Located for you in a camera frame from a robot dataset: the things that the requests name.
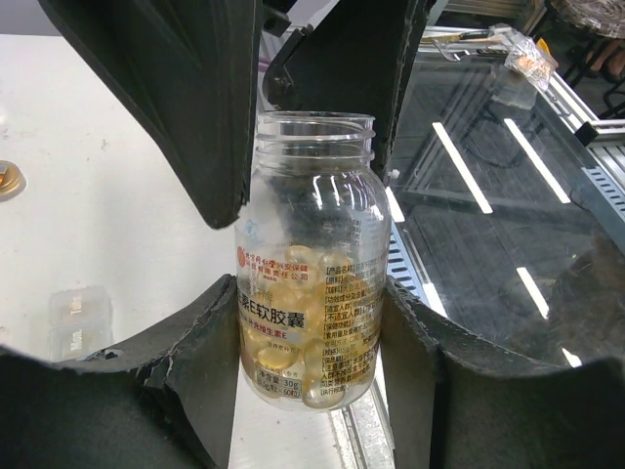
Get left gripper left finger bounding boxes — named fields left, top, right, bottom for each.
left=1, top=275, right=239, bottom=468

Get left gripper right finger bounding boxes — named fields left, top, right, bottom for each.
left=380, top=279, right=624, bottom=468

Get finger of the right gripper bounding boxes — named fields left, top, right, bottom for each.
left=40, top=0, right=263, bottom=229
left=266, top=0, right=433, bottom=182

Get weekly pill organizer box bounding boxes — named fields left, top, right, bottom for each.
left=48, top=285, right=113, bottom=362

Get clear bottle yellow capsules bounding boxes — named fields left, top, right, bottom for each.
left=234, top=111, right=392, bottom=411

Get crumpled plastic bag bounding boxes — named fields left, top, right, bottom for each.
left=504, top=35, right=558, bottom=92

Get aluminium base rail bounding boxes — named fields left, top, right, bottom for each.
left=329, top=379, right=396, bottom=469

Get grey slotted cable duct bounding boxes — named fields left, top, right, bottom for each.
left=383, top=185, right=448, bottom=319

